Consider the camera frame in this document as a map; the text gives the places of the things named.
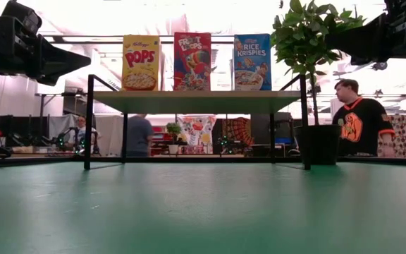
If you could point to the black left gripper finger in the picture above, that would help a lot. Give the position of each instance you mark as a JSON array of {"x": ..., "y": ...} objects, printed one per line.
[{"x": 62, "y": 63}]

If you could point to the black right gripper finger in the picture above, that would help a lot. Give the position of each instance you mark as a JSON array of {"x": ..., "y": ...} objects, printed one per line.
[{"x": 368, "y": 42}]

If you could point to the yellow Corn Pops cereal box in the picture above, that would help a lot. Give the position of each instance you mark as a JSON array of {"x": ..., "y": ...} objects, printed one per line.
[{"x": 140, "y": 63}]

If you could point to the blue Rice Krispies cereal box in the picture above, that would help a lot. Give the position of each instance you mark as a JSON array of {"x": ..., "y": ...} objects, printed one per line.
[{"x": 252, "y": 63}]

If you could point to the red Froot Loops cereal box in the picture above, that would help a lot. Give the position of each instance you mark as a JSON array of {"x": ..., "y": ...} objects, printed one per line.
[{"x": 192, "y": 63}]

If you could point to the black background robot arm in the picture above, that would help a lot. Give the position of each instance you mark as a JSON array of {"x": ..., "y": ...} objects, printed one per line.
[
  {"x": 62, "y": 139},
  {"x": 229, "y": 143}
]

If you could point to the wooden shelf with black legs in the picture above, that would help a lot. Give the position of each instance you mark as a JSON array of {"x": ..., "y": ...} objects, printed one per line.
[{"x": 203, "y": 102}]

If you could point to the black ceiling spotlight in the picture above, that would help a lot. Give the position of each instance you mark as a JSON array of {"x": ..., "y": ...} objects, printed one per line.
[{"x": 380, "y": 66}]

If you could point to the person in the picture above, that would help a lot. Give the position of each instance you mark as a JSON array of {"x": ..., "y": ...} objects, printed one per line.
[
  {"x": 361, "y": 123},
  {"x": 81, "y": 132},
  {"x": 139, "y": 135}
]

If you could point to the black partition panel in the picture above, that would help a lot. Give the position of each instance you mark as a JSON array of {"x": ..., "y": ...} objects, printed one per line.
[{"x": 19, "y": 127}]

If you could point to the white cloth screen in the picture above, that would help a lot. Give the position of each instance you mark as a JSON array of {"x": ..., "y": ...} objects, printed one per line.
[{"x": 109, "y": 130}]

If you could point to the brown dotted cloth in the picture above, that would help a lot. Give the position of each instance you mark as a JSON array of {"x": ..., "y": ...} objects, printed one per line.
[{"x": 404, "y": 134}]

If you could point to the green plant in black pot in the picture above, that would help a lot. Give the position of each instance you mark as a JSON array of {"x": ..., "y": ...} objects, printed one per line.
[{"x": 317, "y": 144}]

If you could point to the red storage rack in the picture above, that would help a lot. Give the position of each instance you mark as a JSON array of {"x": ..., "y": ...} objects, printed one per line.
[{"x": 159, "y": 135}]

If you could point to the black cabinet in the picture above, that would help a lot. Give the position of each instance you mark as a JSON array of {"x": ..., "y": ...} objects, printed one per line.
[{"x": 281, "y": 127}]

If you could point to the small plant in white pot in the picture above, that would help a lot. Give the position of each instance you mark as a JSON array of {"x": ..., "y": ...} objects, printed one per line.
[{"x": 173, "y": 128}]

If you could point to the colourful floral cloth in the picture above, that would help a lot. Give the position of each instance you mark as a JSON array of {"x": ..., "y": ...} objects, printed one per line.
[{"x": 199, "y": 130}]

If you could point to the orange mandala cloth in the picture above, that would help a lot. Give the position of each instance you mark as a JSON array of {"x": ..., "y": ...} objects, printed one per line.
[{"x": 240, "y": 128}]

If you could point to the green table mat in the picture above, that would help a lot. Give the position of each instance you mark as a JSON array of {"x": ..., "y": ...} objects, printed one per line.
[{"x": 203, "y": 211}]

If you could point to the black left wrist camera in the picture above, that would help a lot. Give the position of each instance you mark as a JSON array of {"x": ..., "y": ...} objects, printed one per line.
[{"x": 23, "y": 17}]

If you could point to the horizontal overhead frame bar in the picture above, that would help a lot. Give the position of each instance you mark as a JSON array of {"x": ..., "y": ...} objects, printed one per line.
[{"x": 101, "y": 39}]

